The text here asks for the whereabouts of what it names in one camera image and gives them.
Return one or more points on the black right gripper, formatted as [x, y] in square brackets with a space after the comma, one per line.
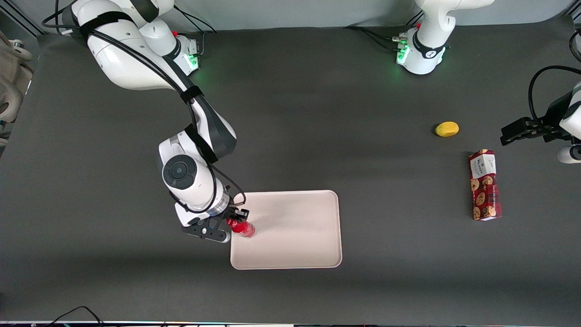
[234, 213]

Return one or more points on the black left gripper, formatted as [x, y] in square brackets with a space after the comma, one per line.
[546, 126]

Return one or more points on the red coke bottle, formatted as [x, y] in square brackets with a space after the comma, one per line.
[244, 228]

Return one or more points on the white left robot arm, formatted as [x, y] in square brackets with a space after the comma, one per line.
[429, 41]

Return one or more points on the white rectangular tray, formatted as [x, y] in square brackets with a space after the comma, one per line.
[290, 229]

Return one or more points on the red cookie box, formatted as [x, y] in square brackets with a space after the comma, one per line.
[484, 186]

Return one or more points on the yellow lemon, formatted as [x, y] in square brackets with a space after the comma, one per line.
[447, 129]

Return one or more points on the beige chair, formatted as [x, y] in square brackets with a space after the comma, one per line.
[11, 91]

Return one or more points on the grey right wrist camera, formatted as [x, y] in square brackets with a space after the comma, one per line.
[187, 215]

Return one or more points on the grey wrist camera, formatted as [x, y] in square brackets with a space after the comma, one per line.
[187, 215]
[568, 154]

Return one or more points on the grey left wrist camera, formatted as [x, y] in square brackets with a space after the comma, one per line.
[568, 154]

